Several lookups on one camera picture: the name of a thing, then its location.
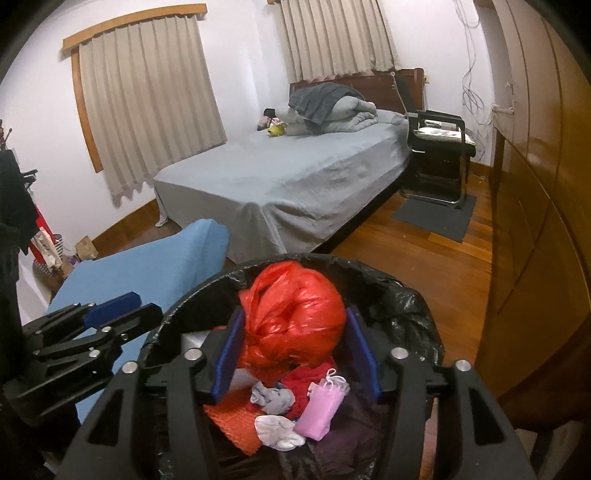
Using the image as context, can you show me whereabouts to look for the wide beige curtain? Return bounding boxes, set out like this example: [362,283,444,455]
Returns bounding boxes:
[71,14,228,206]

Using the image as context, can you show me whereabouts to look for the folded grey quilt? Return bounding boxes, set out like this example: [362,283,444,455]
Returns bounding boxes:
[284,96,407,136]

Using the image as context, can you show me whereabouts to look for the black metal chair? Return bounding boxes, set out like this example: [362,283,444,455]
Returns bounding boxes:
[399,110,476,208]

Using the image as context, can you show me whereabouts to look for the red cloth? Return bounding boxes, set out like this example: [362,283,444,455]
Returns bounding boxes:
[279,360,338,421]

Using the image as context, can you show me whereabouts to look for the dark purple cloth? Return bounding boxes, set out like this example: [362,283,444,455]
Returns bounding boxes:
[318,388,393,467]

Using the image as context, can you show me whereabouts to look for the pink pouch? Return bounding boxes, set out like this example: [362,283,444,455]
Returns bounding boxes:
[294,368,352,441]

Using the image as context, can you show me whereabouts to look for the bed with grey sheet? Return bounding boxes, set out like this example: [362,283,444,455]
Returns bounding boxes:
[153,68,424,264]

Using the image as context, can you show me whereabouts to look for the striped bag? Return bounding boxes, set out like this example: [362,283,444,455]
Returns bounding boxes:
[32,233,70,278]

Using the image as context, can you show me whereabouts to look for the grey sock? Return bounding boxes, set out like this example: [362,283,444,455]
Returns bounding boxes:
[250,382,296,416]

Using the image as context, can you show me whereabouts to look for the black lined trash bin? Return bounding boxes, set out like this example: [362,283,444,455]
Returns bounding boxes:
[139,253,446,480]

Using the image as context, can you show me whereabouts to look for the red plastic bag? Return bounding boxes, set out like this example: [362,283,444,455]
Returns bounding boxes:
[238,261,347,374]

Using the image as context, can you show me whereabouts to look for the wooden window frame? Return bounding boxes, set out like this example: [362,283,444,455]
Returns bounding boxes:
[71,48,103,174]

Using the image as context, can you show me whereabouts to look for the hanging white cables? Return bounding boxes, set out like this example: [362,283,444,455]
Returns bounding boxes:
[452,0,495,158]

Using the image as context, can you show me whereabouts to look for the grey floor mat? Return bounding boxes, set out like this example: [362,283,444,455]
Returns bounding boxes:
[392,194,478,243]

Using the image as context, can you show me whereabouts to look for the white sock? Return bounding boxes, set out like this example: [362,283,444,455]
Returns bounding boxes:
[255,414,305,452]

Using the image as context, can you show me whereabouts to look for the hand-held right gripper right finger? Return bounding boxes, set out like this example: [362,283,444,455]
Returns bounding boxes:
[346,307,536,480]

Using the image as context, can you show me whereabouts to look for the grey charging cable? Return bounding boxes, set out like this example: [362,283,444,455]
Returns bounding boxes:
[390,71,411,121]

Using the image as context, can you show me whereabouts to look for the dark grey garment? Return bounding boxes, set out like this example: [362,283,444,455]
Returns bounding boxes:
[288,83,363,125]

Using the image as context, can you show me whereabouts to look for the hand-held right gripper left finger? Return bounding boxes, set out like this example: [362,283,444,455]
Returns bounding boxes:
[60,307,247,480]

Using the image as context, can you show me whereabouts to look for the brown paper bag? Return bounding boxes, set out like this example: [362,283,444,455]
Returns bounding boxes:
[74,236,99,261]

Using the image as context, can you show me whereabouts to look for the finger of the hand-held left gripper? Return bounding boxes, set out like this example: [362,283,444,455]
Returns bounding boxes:
[21,292,140,344]
[34,303,163,374]

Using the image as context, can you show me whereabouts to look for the long wooden curtain pelmet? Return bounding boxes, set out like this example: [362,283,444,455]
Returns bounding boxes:
[62,4,207,52]

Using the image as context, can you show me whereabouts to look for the orange mesh net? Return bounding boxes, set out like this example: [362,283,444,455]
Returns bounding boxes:
[203,392,264,457]

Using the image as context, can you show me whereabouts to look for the red garment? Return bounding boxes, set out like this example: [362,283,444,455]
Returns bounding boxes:
[28,205,54,259]

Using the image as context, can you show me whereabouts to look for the wooden wardrobe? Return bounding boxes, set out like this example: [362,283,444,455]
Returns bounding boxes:
[475,0,591,416]

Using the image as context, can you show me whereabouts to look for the patterned chair cushion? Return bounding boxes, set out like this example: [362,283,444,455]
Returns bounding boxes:
[413,127,476,145]

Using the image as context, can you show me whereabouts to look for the narrow beige curtain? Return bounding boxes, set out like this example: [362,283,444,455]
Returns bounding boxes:
[279,0,402,83]

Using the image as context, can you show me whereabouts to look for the dark wooden headboard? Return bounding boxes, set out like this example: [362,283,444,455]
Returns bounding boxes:
[289,68,424,114]

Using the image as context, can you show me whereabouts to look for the white cardboard box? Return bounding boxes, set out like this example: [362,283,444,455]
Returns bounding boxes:
[181,325,259,395]

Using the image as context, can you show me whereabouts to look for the blue table cloth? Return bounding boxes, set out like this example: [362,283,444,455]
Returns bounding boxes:
[46,219,232,423]

